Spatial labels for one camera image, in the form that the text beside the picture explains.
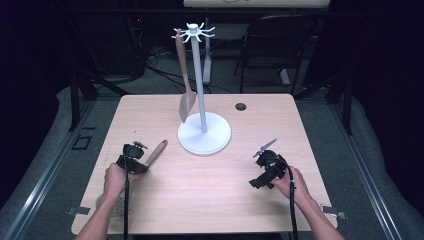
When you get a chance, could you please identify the black frame leg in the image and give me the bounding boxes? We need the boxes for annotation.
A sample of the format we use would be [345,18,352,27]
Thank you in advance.
[342,74,354,136]
[67,71,82,132]

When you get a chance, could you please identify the pink skimmer with brown handle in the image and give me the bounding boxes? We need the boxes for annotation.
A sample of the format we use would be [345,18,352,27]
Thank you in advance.
[95,139,169,218]

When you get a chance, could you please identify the metal table bracket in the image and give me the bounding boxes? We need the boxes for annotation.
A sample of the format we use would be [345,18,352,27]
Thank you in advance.
[65,205,92,217]
[319,203,348,221]

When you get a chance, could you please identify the black folding chair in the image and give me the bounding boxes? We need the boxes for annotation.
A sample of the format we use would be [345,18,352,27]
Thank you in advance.
[233,13,320,96]

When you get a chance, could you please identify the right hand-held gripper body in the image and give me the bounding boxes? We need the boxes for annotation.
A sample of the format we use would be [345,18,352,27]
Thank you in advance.
[252,138,288,183]

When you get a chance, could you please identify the person's left hand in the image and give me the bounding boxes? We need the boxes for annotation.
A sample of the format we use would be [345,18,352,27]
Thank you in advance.
[102,162,142,202]

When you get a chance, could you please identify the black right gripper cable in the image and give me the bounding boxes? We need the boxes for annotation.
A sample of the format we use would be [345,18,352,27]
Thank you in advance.
[277,155,300,240]

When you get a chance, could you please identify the person's right hand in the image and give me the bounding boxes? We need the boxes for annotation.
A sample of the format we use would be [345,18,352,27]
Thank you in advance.
[270,165,310,205]

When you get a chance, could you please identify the aluminium floor rail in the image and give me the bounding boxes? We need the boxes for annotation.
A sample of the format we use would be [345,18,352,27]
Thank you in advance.
[0,99,98,240]
[327,99,405,240]

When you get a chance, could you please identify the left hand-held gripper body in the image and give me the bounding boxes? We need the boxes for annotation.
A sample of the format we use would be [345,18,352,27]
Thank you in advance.
[115,140,150,172]

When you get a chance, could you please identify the white utensil rack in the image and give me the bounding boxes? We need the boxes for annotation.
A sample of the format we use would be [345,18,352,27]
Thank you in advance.
[170,22,232,157]

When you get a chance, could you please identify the black floor cables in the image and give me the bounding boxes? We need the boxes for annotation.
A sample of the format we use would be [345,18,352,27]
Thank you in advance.
[145,46,235,95]

